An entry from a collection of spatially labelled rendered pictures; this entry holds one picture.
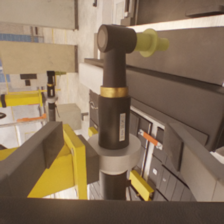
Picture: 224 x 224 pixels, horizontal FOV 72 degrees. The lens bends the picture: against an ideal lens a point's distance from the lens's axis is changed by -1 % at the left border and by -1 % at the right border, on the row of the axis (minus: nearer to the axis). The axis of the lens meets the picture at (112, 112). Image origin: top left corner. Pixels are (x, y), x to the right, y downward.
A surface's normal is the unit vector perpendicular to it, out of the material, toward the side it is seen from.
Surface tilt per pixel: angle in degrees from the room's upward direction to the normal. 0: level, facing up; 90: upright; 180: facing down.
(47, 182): 90
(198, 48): 0
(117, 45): 90
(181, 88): 0
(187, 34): 0
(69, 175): 90
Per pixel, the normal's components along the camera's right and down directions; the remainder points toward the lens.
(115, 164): 0.04, 0.29
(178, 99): -0.88, 0.13
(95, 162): 0.48, 0.25
